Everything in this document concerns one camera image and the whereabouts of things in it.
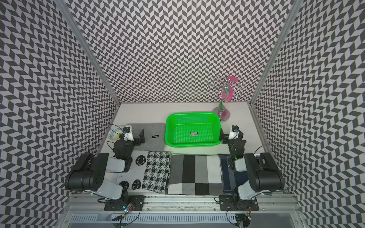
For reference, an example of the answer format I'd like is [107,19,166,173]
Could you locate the right base cable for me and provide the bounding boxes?
[226,207,253,228]

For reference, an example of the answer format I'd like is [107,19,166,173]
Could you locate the smiley houndstooth knit scarf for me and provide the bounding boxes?
[116,151,171,194]

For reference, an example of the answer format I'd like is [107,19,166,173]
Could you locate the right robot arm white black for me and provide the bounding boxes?
[219,125,285,202]

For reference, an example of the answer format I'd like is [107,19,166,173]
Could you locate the navy striped folded scarf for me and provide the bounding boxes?
[218,154,248,195]

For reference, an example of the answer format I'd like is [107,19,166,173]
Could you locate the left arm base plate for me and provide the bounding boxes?
[104,195,145,212]

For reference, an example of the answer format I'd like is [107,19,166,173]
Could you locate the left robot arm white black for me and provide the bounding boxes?
[65,125,145,203]

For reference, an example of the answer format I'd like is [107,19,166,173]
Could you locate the plain grey scarf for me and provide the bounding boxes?
[128,123,165,152]

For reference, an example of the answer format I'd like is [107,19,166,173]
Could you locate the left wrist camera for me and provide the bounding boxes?
[122,125,134,141]

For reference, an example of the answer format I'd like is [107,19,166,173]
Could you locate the green plastic basket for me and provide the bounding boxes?
[165,112,221,148]

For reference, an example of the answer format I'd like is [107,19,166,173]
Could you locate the aluminium front rail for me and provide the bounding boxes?
[56,192,308,228]

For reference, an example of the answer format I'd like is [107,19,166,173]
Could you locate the base cable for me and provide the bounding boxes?
[111,207,143,228]
[226,207,253,228]

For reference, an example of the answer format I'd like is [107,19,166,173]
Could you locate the left base cable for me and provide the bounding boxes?
[111,207,143,228]

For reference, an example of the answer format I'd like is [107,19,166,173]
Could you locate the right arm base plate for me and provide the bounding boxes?
[218,195,259,211]

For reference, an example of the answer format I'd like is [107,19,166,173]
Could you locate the grey black checked scarf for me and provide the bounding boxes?
[168,154,223,196]

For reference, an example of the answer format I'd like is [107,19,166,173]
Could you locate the patterned ceramic bowl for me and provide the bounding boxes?
[108,126,123,141]

